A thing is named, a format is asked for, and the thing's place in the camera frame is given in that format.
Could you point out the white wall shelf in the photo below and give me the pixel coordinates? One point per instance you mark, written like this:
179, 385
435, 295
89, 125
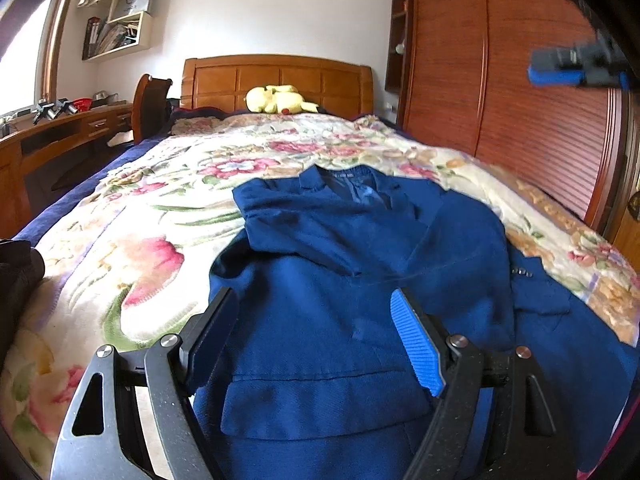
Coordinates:
145, 30

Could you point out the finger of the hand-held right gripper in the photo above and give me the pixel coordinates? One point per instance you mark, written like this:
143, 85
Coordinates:
552, 76

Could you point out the row of books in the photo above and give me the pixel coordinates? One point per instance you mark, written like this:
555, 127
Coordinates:
107, 37

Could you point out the dark cloth pile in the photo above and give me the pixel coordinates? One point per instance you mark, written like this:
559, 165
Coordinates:
17, 290

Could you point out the dark blue bed sheet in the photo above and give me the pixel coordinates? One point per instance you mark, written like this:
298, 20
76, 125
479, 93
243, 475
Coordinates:
75, 195

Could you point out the wooden chair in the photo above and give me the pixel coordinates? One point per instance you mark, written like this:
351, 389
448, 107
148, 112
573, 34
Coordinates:
150, 110

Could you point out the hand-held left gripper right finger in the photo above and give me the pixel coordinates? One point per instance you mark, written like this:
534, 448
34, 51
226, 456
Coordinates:
415, 340

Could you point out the floral blanket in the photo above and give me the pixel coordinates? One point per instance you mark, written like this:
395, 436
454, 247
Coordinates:
165, 200

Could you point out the wooden bed headboard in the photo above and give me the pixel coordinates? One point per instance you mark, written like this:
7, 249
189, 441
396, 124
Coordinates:
280, 77

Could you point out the long wooden desk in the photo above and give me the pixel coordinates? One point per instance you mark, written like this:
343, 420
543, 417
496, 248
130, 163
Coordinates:
55, 145

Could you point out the wooden slatted wardrobe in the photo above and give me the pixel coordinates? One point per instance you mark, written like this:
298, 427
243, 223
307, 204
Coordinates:
500, 75

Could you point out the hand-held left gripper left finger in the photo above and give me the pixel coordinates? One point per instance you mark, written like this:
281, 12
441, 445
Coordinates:
215, 330

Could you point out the red bowl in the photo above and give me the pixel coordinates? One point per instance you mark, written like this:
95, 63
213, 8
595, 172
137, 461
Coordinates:
81, 105

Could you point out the window with wooden frame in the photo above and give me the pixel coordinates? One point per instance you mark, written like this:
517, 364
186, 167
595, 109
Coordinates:
42, 70

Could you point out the white paper bag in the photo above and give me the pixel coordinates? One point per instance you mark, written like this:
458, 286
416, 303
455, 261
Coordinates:
131, 1

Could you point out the yellow plush toy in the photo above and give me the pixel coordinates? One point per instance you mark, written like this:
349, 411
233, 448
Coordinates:
275, 100

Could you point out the navy blue blazer jacket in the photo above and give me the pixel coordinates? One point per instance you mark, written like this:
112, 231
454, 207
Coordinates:
350, 270

